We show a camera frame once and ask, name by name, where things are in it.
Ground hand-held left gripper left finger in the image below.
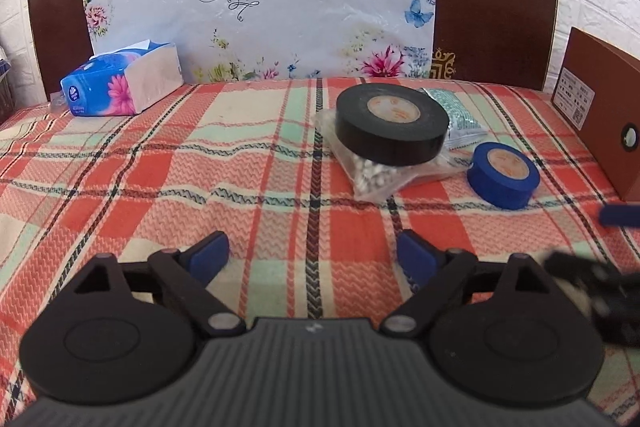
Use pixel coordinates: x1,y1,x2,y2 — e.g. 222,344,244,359
75,231,246,338

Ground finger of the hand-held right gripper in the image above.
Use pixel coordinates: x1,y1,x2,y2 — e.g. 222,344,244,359
544,249,640,348
599,204,640,228

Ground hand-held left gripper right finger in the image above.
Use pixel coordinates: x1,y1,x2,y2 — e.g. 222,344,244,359
382,229,553,338

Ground blue tape roll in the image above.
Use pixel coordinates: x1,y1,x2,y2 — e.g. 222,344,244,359
466,142,541,210

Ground clear bag of white beads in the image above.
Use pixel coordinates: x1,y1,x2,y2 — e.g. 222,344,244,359
314,109,468,202

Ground plaid blanket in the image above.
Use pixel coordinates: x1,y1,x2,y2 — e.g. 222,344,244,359
0,77,640,413

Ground black tape roll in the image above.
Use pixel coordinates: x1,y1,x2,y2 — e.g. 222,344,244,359
335,84,450,166

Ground brown cardboard box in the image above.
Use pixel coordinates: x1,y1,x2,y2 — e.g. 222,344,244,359
550,27,640,202

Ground green speckled packet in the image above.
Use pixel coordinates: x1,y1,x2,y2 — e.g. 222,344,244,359
420,87,488,152

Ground blue tissue pack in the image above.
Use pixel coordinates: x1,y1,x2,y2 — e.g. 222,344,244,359
60,39,185,118

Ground brown wooden headboard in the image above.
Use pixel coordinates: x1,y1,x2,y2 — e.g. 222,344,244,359
27,0,560,102

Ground dark container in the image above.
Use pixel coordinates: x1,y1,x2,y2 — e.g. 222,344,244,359
0,57,13,122

